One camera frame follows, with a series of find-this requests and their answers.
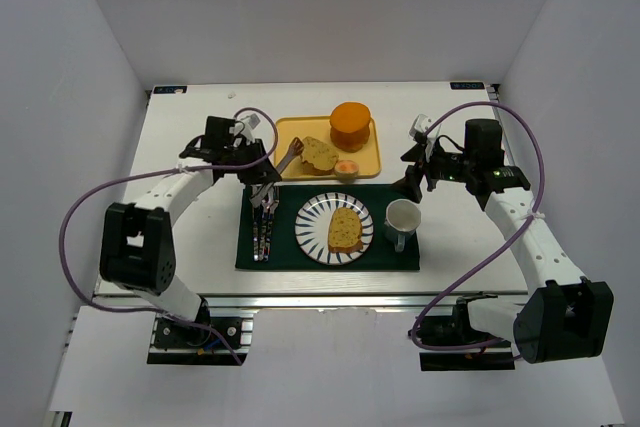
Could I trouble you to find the silver metal tongs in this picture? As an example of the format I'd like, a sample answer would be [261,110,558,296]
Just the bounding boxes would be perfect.
[249,137,304,208]

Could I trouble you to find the bread slice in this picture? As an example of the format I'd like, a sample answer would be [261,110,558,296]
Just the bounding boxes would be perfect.
[300,136,339,175]
[328,207,363,254]

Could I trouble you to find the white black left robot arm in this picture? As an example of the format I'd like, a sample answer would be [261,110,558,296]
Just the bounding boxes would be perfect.
[99,107,281,325]

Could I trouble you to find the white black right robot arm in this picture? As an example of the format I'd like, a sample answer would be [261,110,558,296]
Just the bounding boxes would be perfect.
[394,115,614,364]

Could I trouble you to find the orange round bread loaf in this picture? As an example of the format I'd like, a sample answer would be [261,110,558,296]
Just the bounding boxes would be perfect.
[329,102,371,152]

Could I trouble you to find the white blue ceramic mug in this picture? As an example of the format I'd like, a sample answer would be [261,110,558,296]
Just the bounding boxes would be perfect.
[384,199,422,253]

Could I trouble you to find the yellow plastic tray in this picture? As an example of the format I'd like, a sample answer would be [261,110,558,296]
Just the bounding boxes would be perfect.
[273,116,382,181]

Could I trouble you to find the white blue striped plate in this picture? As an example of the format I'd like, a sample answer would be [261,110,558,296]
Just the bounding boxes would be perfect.
[294,192,374,267]

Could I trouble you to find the dark green placemat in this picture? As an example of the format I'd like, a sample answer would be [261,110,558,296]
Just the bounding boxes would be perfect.
[235,184,420,272]

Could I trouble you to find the right blue table label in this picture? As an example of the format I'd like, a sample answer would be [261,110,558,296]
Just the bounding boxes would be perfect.
[449,81,486,90]

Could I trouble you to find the blue table label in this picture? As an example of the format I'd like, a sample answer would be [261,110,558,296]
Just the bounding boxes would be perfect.
[449,81,486,90]
[152,85,187,95]

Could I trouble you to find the left blue table label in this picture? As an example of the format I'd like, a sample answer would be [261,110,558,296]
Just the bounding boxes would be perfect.
[152,85,187,95]

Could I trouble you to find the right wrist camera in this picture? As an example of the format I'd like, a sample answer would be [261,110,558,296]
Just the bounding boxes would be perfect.
[409,114,432,143]

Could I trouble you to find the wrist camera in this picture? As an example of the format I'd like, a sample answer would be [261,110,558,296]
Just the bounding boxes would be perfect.
[233,114,260,143]
[409,114,432,143]

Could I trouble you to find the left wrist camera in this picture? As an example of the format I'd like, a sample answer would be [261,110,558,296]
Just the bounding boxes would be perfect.
[233,114,260,143]

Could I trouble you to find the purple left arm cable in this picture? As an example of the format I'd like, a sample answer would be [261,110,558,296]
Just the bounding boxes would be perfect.
[58,106,279,366]

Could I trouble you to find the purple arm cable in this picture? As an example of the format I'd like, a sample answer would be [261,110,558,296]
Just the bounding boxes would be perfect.
[411,100,546,363]
[58,106,279,366]

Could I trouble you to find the knife with patterned handle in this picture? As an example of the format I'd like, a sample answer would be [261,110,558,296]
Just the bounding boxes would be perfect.
[252,205,262,262]

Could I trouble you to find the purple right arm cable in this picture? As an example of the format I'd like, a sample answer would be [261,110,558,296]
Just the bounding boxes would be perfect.
[411,100,546,363]

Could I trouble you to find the aluminium table edge rail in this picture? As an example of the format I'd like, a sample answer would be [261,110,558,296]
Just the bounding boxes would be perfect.
[92,290,531,310]

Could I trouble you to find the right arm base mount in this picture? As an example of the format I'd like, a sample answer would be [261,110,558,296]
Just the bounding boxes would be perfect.
[416,294,516,372]

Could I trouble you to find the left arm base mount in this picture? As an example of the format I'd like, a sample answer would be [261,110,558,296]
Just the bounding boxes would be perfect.
[146,308,253,367]

